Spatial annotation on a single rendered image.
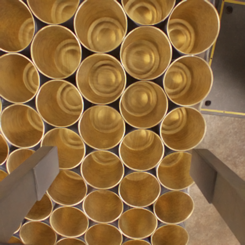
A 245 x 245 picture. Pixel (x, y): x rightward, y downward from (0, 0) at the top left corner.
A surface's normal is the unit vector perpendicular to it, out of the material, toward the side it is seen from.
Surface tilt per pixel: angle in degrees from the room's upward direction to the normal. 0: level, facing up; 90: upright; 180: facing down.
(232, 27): 0
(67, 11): 2
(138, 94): 2
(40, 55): 90
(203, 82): 90
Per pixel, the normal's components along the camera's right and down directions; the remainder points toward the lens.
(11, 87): 0.89, -0.44
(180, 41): 0.00, 0.25
